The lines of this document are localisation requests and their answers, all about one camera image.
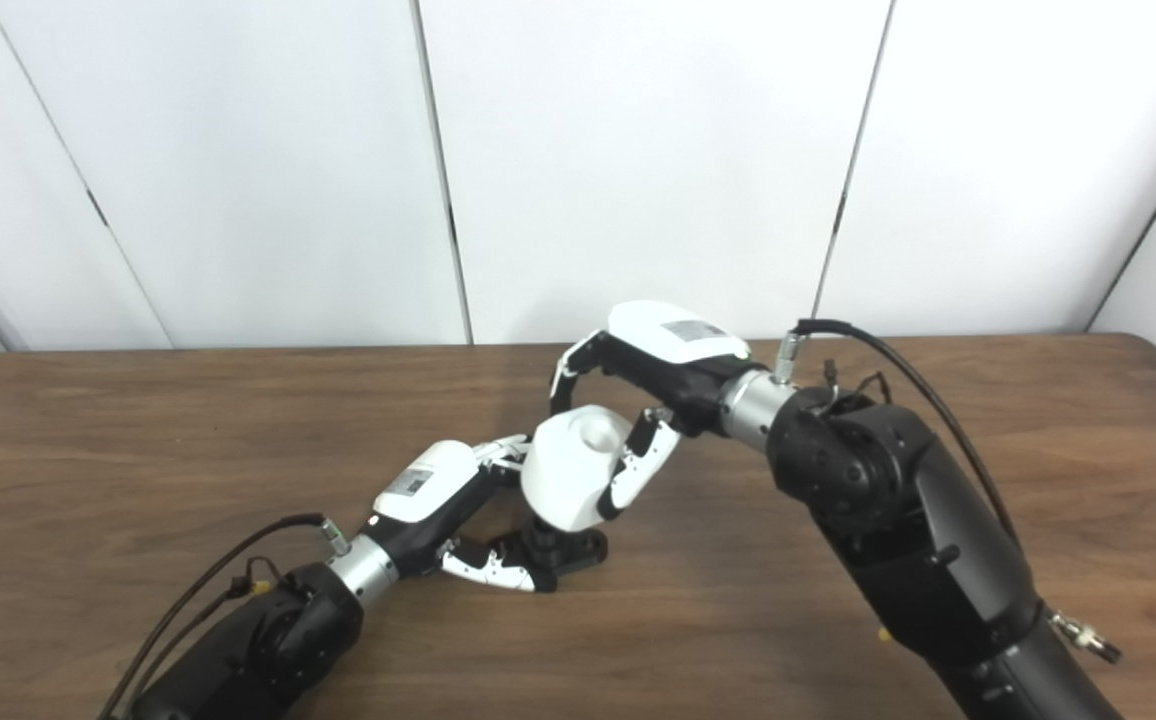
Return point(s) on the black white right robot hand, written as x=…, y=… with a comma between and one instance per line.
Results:
x=673, y=345

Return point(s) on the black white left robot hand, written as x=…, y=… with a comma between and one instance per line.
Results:
x=428, y=485

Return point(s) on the round white plastic piece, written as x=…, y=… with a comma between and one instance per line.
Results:
x=568, y=475

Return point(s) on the black plastic holder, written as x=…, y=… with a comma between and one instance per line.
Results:
x=578, y=552

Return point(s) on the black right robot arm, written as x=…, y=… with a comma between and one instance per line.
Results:
x=918, y=540

